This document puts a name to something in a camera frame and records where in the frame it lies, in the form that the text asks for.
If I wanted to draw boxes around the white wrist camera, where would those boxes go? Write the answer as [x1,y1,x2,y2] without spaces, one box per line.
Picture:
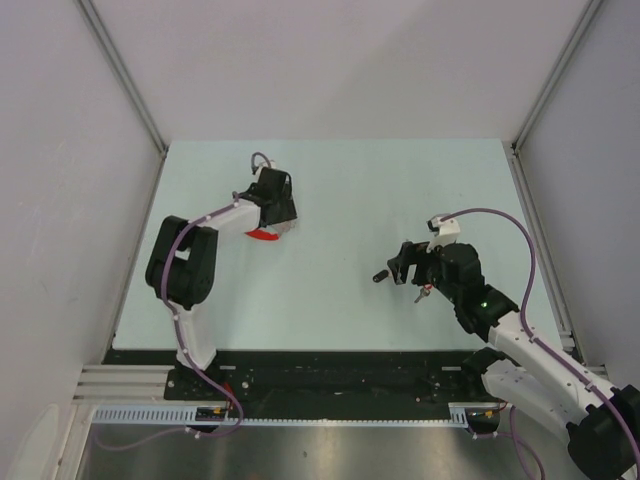
[427,216,461,252]
[252,160,277,177]

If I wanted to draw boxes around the left aluminium frame post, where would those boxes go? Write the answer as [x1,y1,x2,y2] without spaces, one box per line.
[74,0,169,154]

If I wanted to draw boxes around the aluminium extrusion crossbar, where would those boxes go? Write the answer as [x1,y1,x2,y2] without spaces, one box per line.
[74,364,616,406]

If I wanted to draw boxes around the right aluminium frame post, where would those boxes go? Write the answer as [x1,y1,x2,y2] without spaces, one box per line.
[510,0,605,154]

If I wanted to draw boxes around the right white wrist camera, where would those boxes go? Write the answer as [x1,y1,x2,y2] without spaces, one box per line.
[427,216,461,252]

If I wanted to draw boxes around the aluminium frame post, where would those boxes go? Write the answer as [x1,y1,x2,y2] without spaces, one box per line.
[74,0,169,154]
[510,0,605,154]

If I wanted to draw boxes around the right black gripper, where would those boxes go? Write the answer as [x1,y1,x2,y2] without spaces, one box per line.
[387,242,461,305]

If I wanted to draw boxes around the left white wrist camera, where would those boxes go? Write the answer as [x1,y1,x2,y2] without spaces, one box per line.
[252,160,277,177]

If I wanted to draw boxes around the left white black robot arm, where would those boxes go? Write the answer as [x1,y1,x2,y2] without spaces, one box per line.
[145,162,297,400]

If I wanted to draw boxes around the key with black tag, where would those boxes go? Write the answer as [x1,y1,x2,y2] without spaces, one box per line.
[372,269,390,283]

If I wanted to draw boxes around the key with red tag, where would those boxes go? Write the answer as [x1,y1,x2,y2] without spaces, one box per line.
[414,284,433,304]

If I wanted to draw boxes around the white slotted cable duct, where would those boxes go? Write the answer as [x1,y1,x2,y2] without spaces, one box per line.
[92,403,501,429]

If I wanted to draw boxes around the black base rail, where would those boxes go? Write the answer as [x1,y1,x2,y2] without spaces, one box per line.
[164,350,498,421]

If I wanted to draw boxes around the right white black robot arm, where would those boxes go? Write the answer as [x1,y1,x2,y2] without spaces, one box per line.
[387,242,639,479]

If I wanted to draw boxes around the silver red keyring holder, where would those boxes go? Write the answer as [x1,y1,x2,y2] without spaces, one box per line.
[245,221,297,242]

